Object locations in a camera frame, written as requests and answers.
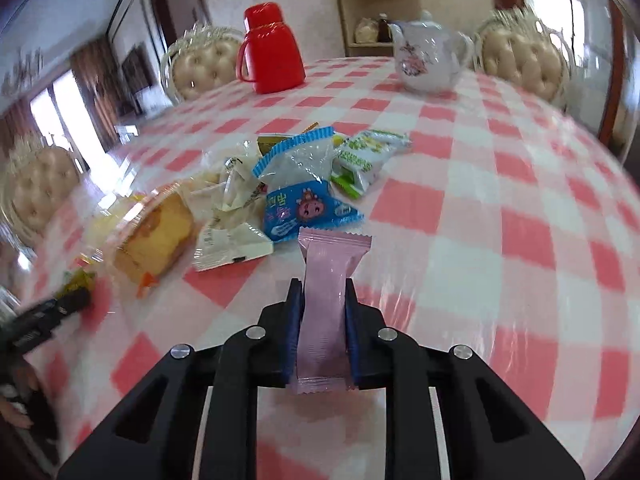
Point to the blue edged clear bun packet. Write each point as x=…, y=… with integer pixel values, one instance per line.
x=295, y=160

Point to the person's left hand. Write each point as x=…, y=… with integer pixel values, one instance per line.
x=14, y=414

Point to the yellow green snack packet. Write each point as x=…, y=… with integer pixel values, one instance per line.
x=77, y=282

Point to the wooden corner shelf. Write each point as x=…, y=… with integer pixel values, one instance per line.
x=345, y=10

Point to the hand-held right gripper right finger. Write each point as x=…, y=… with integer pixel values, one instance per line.
x=351, y=322

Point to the clear snack packet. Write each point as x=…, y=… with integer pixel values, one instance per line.
x=240, y=185

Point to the clear bag of food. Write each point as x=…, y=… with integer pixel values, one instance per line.
x=366, y=31

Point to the white floral teapot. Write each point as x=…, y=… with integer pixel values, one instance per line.
x=425, y=55

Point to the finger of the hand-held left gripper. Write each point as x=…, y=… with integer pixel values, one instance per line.
x=65, y=306

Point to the pink snack packet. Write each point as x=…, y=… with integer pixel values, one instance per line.
x=325, y=290

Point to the small green snack packet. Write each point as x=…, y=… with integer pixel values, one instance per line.
x=347, y=185

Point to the cream nut snack packet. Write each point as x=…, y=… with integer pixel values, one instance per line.
x=232, y=247

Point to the blue cartoon snack packet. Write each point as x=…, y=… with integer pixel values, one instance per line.
x=305, y=210

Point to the sponge cake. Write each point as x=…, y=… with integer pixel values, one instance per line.
x=155, y=235

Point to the red thermos jug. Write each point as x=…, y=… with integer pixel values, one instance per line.
x=272, y=50

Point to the yellow edged bun packet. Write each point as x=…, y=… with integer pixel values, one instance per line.
x=275, y=141

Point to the brown bottle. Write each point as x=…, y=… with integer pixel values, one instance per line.
x=384, y=29

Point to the brown curtain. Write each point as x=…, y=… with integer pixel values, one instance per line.
x=92, y=95

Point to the wall television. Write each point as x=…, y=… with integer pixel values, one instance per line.
x=137, y=67

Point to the green white snack packet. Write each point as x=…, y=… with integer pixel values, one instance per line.
x=370, y=152

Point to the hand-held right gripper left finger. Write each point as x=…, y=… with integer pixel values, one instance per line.
x=295, y=312

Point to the cream tufted dining chair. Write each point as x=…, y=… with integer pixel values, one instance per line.
x=35, y=185
x=200, y=70
x=525, y=60

